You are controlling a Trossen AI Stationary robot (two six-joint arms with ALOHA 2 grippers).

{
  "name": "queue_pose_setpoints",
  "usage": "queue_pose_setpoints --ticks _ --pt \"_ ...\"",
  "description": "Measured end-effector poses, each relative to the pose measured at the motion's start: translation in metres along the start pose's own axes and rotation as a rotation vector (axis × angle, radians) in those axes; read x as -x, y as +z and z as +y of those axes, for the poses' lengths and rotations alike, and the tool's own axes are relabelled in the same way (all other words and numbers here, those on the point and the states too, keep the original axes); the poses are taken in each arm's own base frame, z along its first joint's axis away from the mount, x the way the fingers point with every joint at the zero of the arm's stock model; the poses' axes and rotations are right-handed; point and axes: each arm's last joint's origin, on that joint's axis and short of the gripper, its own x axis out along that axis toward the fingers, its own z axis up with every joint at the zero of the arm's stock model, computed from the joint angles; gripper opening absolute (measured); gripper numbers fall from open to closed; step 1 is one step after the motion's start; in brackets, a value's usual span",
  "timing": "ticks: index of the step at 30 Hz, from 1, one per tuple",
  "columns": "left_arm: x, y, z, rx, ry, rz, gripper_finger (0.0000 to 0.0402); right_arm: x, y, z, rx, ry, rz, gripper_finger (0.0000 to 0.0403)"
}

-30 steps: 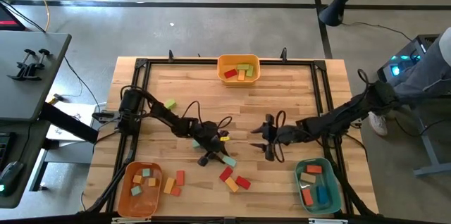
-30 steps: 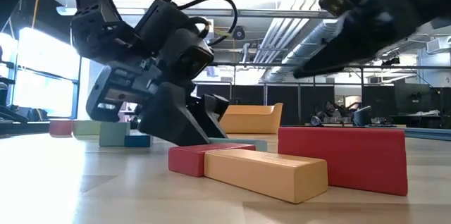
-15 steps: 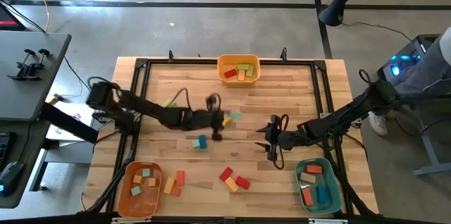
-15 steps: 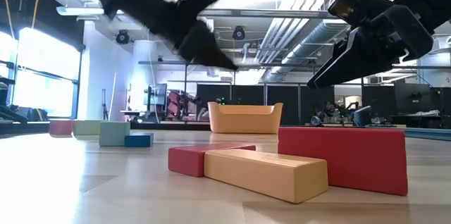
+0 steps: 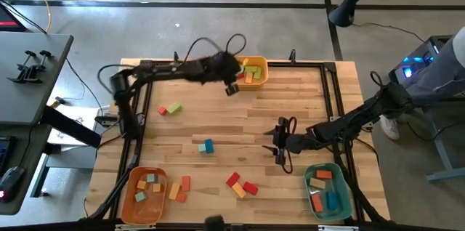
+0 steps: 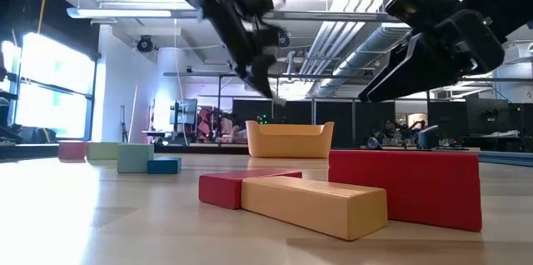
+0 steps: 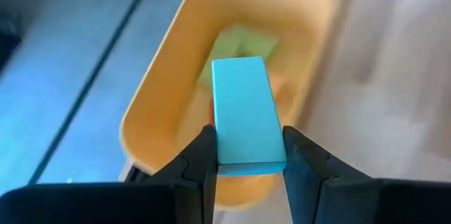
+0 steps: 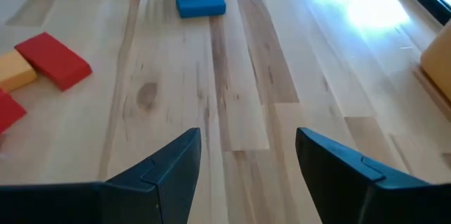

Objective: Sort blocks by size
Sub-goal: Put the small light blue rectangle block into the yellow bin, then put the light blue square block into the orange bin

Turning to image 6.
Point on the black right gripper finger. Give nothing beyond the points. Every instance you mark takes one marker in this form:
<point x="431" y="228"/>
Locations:
<point x="420" y="69"/>
<point x="389" y="63"/>

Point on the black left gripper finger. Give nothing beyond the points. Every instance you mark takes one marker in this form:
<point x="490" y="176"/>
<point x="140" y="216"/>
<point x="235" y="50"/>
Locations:
<point x="247" y="73"/>
<point x="264" y="75"/>

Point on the red block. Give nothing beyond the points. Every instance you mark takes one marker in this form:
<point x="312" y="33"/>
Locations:
<point x="220" y="190"/>
<point x="404" y="190"/>

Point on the long blue block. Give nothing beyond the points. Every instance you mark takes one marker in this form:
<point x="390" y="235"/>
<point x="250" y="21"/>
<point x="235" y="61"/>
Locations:
<point x="163" y="166"/>

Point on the yellow-orange block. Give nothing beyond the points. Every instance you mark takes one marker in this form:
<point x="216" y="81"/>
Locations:
<point x="312" y="208"/>

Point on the small teal cube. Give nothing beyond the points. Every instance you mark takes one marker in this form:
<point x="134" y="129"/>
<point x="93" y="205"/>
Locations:
<point x="133" y="158"/>

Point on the long green block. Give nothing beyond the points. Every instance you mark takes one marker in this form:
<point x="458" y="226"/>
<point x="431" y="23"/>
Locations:
<point x="102" y="151"/>

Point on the small red cube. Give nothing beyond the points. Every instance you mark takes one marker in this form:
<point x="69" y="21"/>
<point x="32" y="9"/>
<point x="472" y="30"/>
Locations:
<point x="71" y="151"/>

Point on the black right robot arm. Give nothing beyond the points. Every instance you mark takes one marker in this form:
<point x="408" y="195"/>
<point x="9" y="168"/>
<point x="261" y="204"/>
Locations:
<point x="508" y="2"/>

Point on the black round spotlight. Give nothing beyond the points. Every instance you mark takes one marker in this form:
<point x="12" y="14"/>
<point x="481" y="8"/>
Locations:
<point x="285" y="40"/>
<point x="145" y="44"/>

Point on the person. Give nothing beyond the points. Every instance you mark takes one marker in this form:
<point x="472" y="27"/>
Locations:
<point x="391" y="129"/>
<point x="238" y="131"/>

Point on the red equipment rack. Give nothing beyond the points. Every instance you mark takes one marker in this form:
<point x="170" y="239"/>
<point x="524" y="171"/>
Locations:
<point x="206" y="123"/>

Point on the grey waste bin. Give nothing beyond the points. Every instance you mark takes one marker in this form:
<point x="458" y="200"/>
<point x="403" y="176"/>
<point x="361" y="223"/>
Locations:
<point x="429" y="136"/>

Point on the yellow plastic bin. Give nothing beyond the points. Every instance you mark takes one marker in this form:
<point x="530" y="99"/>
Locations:
<point x="287" y="142"/>

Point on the computer monitor on stand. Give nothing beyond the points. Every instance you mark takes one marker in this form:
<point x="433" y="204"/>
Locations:
<point x="185" y="111"/>

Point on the silver aluminium rig bar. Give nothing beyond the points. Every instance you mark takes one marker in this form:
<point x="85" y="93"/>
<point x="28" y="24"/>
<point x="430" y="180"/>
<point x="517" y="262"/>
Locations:
<point x="333" y="16"/>

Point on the white round column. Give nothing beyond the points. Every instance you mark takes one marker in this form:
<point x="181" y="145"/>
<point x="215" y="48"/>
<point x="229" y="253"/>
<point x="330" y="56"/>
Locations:
<point x="170" y="77"/>

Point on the long fluorescent light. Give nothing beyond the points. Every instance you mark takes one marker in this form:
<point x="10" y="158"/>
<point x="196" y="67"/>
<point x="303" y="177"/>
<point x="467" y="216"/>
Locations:
<point x="125" y="13"/>

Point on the thin black tripod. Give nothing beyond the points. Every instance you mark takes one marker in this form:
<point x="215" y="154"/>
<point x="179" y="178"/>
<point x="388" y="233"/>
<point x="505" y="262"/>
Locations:
<point x="123" y="125"/>

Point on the large bright window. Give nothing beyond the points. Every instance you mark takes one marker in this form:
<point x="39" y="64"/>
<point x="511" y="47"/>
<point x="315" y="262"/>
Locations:
<point x="54" y="90"/>

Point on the silver ribbed ventilation duct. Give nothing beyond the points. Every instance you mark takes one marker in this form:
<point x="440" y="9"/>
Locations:
<point x="345" y="69"/>

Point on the black partition wall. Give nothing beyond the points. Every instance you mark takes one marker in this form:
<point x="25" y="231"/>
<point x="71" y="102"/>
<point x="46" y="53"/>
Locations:
<point x="300" y="113"/>

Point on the black metal rack frame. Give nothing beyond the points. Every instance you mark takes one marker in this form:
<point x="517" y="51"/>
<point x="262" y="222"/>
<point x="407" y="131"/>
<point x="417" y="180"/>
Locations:
<point x="187" y="74"/>

